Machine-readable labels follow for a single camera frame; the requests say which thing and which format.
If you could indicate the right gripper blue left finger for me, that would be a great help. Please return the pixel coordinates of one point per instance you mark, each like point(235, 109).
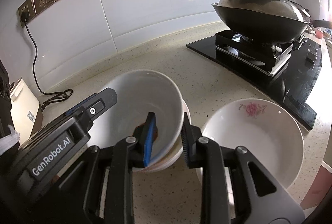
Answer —
point(108, 196)

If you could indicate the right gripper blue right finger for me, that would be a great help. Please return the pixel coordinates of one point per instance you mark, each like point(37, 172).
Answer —
point(236, 187)

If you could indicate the white floral plate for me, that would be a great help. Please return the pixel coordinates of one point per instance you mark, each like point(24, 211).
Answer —
point(267, 130)

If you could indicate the red banded white bowl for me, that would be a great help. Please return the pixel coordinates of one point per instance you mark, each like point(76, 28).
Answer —
point(140, 92)

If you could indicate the white bowl front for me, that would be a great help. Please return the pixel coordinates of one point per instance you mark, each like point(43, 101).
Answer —
point(167, 146)

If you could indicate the white box appliance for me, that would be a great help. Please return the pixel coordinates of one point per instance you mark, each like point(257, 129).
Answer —
point(26, 111)

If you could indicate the black glass gas stove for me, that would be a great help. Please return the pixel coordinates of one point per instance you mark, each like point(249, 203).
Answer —
point(286, 73)

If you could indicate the black wok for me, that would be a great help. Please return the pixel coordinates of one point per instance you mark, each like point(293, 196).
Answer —
point(265, 27)

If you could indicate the steel wok lid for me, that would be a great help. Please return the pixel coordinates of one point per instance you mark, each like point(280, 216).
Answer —
point(259, 3)

